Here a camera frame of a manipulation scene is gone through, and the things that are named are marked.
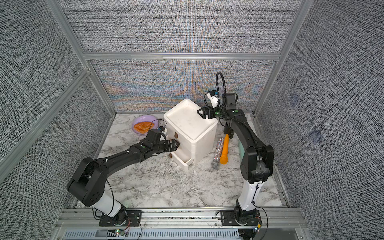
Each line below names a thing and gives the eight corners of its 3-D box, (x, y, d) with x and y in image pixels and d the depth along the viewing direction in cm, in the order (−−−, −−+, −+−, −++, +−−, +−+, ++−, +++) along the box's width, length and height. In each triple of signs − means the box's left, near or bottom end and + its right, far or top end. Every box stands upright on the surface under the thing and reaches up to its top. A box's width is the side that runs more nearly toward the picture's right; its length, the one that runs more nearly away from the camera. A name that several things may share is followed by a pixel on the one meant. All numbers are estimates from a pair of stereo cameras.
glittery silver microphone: (210, 167, 93) (211, 164, 89) (218, 140, 105) (219, 137, 102) (217, 169, 92) (218, 166, 89) (224, 142, 104) (225, 138, 101)
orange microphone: (219, 164, 94) (220, 161, 91) (222, 136, 108) (223, 133, 105) (226, 165, 93) (227, 163, 91) (228, 137, 107) (229, 134, 104)
